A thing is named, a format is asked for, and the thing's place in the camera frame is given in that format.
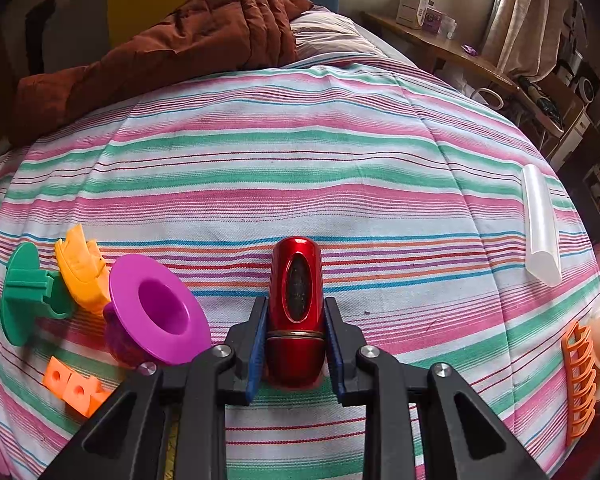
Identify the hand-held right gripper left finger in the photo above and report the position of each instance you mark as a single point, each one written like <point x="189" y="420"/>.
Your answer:
<point x="257" y="352"/>

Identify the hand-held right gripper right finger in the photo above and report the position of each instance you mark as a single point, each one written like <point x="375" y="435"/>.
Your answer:
<point x="336" y="352"/>

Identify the red metallic cylinder case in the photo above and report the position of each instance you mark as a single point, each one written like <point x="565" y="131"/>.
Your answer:
<point x="296" y="355"/>

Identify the purple plastic funnel toy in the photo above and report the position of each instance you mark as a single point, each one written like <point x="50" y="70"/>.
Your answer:
<point x="155" y="305"/>

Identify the orange linked cube blocks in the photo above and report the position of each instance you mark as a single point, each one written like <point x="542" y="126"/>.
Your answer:
<point x="72" y="385"/>

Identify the green plastic funnel cup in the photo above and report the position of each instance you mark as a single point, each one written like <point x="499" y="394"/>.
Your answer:
<point x="22" y="295"/>

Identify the striped bedsheet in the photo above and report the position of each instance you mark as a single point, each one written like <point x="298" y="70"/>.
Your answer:
<point x="300" y="170"/>

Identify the yellow plastic hair clip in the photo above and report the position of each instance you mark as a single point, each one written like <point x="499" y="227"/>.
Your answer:
<point x="82" y="270"/>

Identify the translucent white plastic tube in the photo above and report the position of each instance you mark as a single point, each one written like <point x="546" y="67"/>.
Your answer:
<point x="542" y="225"/>

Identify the orange plastic comb rack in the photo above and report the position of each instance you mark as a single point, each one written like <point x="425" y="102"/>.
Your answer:
<point x="577" y="385"/>

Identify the white mug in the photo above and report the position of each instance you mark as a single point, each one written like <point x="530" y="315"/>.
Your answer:
<point x="490" y="97"/>

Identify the brown quilted blanket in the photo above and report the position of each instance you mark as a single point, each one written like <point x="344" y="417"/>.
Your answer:
<point x="180" y="45"/>

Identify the white pillow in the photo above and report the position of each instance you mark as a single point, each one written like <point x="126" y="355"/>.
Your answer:
<point x="340" y="35"/>

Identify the wooden window shelf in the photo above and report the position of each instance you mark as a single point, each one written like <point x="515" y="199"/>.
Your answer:
<point x="440" y="50"/>

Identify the small purple trinket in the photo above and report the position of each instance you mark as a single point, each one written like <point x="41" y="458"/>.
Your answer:
<point x="471" y="50"/>

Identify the clear plastic container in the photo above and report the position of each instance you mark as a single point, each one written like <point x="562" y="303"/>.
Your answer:
<point x="449" y="27"/>

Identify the small purple box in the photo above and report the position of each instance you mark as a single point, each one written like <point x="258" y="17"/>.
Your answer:
<point x="431" y="21"/>

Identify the white carton box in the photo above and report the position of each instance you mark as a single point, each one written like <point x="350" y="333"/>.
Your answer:
<point x="411" y="2"/>

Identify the grey yellow blue headboard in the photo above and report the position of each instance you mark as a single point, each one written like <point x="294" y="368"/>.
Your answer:
<point x="155" y="0"/>

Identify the beige curtain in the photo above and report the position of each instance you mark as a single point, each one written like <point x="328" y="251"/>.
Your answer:
<point x="525" y="15"/>

